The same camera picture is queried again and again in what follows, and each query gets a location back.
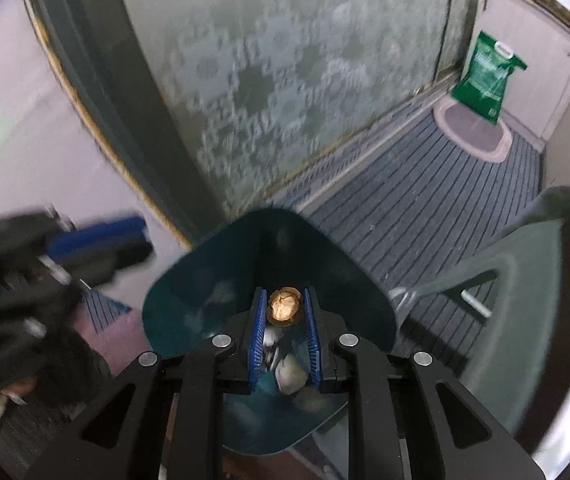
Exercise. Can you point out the frosted patterned sliding door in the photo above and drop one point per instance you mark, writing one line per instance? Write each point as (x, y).
(290, 70)

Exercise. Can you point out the white kitchen cabinet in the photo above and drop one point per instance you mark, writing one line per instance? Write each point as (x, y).
(535, 75)

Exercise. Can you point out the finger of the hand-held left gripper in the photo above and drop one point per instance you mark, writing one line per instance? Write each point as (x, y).
(100, 235)
(105, 265)

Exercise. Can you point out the grey striped floor mat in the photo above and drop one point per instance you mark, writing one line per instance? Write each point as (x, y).
(415, 210)

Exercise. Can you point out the green plastic bag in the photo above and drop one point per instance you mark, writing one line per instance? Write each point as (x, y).
(487, 80)

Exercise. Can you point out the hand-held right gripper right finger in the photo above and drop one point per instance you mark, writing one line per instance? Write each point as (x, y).
(312, 342)

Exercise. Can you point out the oval grey pink mat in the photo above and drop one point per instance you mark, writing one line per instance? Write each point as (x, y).
(475, 132)

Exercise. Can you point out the walnut half with kernel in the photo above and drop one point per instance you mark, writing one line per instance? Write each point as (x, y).
(285, 306)

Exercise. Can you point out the grey fluffy clump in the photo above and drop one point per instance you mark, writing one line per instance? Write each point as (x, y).
(290, 375)

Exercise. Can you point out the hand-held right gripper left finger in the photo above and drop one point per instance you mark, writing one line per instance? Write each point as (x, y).
(260, 342)

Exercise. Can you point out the teal plastic dustpan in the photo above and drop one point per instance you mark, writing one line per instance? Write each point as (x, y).
(290, 235)

